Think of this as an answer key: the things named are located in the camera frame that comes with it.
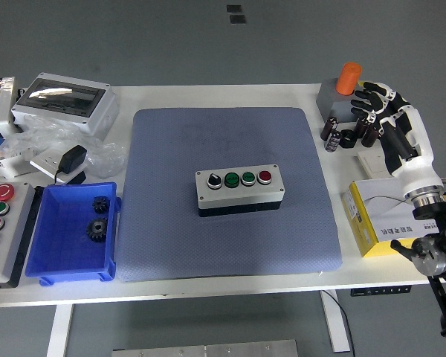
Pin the white table leg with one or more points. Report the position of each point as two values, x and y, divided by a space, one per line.
59 331
336 323

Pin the blue plastic bin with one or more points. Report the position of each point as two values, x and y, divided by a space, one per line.
67 241

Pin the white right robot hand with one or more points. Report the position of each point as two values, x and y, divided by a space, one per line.
418 163

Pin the white wall switch plate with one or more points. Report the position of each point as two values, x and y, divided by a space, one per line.
373 163

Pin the grey four-button control box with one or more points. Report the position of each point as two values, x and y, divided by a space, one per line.
238 195

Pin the white and yellow cardboard box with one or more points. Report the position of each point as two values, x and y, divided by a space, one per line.
386 212

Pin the clear plastic bag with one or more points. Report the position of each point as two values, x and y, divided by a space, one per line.
104 156

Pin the dark brown capacitor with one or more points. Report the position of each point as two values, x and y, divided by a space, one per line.
369 137
333 141
360 128
329 126

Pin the grey switch box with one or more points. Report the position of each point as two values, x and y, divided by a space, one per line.
329 98

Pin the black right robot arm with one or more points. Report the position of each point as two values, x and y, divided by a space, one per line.
435 256

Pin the small black bevel gear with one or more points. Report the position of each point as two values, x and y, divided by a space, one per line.
100 204

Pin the large black bevel gear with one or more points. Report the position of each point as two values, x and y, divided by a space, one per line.
97 228

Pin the grey five-button control station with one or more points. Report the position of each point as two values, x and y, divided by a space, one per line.
11 238

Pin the black power adapter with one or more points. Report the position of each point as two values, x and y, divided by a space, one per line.
72 158

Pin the black power strip under table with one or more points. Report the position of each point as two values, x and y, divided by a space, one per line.
379 291

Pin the white metal device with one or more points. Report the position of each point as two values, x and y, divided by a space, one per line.
5 111

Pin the blue-grey textured mat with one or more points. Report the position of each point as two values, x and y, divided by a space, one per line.
193 134

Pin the orange cylinder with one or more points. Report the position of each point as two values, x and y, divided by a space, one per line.
348 78

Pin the grey enclosure with clear lid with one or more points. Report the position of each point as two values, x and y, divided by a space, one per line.
93 115

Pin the grey metal plate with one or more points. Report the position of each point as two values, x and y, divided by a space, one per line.
208 349

